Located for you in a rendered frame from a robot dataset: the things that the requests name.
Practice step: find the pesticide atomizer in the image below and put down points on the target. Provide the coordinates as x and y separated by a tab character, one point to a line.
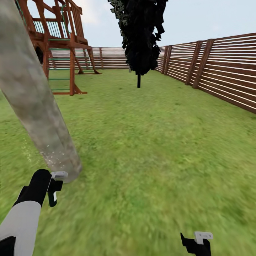
52	199

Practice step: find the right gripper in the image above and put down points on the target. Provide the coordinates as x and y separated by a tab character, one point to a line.
193	247

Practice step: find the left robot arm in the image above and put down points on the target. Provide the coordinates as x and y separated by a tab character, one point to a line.
19	228

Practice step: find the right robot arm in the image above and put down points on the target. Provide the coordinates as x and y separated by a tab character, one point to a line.
200	245

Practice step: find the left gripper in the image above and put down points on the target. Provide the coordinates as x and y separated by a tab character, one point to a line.
56	186

